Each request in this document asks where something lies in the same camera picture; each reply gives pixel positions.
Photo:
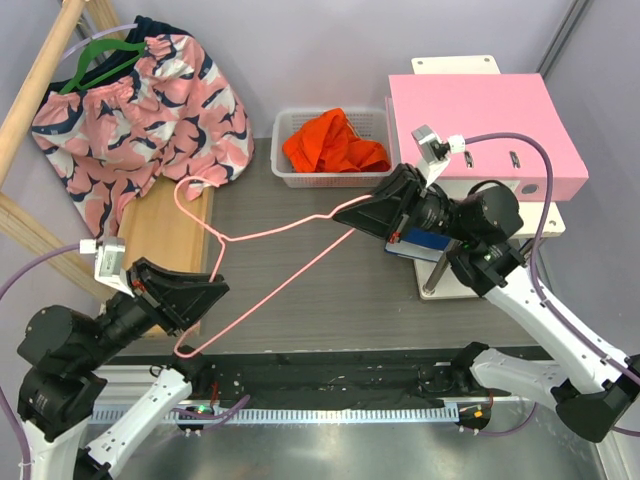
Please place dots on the white small shelf stand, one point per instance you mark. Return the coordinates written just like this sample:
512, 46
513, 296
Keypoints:
497, 214

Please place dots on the aluminium slotted rail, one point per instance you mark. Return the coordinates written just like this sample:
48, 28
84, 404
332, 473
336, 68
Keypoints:
531, 377

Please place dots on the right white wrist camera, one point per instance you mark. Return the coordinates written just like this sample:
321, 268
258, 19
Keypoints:
435, 153

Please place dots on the blue book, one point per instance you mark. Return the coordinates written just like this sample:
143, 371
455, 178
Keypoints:
417, 245

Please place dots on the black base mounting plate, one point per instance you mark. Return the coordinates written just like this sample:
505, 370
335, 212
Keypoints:
355, 380

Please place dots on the pink ring binder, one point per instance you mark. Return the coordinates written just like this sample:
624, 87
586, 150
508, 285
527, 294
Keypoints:
477, 104

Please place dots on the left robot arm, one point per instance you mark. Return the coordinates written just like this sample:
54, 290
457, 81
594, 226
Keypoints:
65, 348

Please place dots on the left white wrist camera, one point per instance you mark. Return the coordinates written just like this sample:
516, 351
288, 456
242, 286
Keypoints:
108, 262

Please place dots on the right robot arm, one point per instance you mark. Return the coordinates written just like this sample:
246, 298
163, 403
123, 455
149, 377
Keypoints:
593, 383

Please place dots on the pink patterned shorts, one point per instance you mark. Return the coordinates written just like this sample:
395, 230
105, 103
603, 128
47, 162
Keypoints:
168, 113

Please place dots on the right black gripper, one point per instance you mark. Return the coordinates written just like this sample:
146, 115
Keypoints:
393, 200

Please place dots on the orange shorts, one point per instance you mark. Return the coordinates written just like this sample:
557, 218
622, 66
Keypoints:
329, 143

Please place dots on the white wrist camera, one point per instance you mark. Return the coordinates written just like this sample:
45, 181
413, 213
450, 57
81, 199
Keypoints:
108, 262
435, 153

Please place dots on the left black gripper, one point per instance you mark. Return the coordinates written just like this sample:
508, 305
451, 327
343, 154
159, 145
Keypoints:
177, 297

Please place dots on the wooden clothes rack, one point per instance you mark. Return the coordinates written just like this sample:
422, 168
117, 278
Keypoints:
32, 184

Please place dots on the white perforated basket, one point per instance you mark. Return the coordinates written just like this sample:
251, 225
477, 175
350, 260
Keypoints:
370, 124

